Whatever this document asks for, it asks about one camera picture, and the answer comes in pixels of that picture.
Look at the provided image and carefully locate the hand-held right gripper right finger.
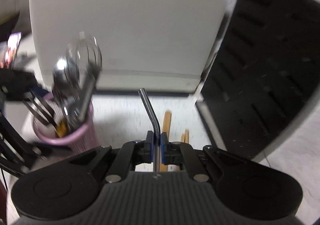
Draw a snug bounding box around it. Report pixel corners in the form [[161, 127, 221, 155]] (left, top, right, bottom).
[[160, 132, 248, 183]]

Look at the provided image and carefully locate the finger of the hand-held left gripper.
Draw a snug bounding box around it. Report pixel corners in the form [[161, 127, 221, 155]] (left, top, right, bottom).
[[0, 112, 74, 178], [0, 68, 56, 126]]

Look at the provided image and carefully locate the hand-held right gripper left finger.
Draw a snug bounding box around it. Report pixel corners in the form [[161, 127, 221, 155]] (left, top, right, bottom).
[[69, 131, 154, 183]]

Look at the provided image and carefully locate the bent metal straw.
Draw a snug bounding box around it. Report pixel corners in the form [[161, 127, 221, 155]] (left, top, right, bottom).
[[138, 88, 162, 173]]

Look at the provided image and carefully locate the metal spoon with wooden handle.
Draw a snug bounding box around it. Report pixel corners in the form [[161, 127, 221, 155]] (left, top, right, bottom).
[[52, 56, 80, 125]]

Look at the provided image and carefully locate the pink mesh utensil cup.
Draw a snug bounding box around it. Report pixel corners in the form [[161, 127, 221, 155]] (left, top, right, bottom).
[[33, 94, 97, 154]]

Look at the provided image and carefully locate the wire whisk with wooden handle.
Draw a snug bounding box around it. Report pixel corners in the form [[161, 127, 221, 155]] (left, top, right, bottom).
[[64, 31, 103, 106]]

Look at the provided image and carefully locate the flat wooden spatula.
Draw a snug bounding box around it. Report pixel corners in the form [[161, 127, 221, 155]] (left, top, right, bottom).
[[160, 111, 173, 172]]

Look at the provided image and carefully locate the smartphone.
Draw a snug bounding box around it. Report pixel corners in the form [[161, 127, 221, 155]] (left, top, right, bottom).
[[0, 31, 22, 69]]

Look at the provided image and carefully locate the black slotted knife block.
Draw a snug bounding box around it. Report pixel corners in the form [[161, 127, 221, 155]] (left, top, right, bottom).
[[196, 0, 320, 159]]

